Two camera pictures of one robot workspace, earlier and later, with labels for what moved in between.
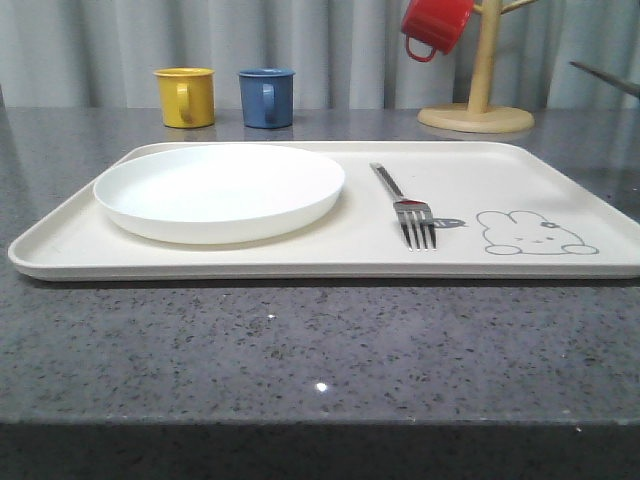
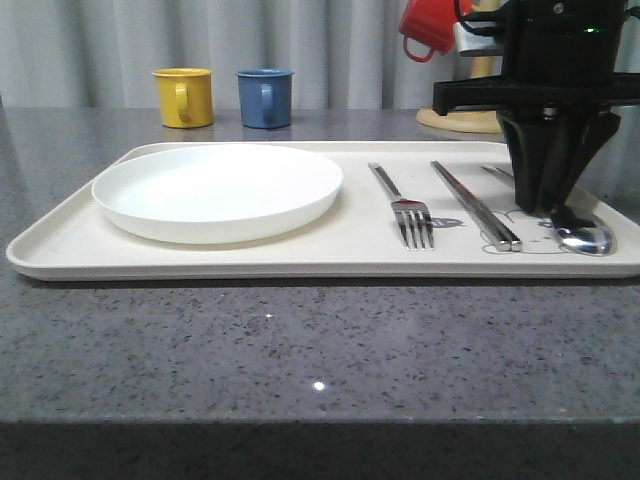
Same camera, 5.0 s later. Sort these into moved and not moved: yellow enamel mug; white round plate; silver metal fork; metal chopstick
Moved: metal chopstick
Not moved: white round plate; yellow enamel mug; silver metal fork
